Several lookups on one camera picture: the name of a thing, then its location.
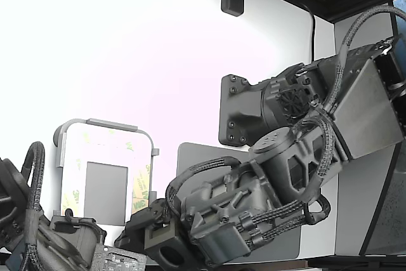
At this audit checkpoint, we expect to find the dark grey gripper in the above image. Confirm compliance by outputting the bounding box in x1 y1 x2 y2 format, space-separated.
113 216 193 263

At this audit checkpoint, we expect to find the tan 3M protective film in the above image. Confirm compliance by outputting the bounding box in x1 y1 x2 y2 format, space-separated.
62 126 152 221

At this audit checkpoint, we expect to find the grey circuit board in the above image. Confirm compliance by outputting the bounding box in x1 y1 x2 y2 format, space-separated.
91 244 148 271

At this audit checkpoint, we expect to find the small grey square pad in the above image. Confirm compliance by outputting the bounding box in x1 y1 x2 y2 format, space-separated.
62 126 152 226

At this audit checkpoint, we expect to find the grey rectangular mat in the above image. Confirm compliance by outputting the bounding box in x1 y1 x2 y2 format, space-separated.
176 142 302 259

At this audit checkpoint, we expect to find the grey device holder fixture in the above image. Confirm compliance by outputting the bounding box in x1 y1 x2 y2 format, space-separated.
52 117 160 226

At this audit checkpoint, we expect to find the dark speckled panel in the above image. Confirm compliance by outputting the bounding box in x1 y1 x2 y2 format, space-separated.
360 139 406 256

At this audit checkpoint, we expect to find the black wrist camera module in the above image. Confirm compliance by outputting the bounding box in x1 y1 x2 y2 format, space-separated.
126 199 175 230

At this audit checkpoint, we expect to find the braided cable of idle arm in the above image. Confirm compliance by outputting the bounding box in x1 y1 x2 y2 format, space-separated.
20 140 47 271

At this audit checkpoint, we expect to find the thin black cable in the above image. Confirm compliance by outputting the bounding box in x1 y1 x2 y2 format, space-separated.
298 1 317 62

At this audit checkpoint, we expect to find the braided black arm cable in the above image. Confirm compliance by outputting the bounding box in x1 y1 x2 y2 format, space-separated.
323 3 406 110

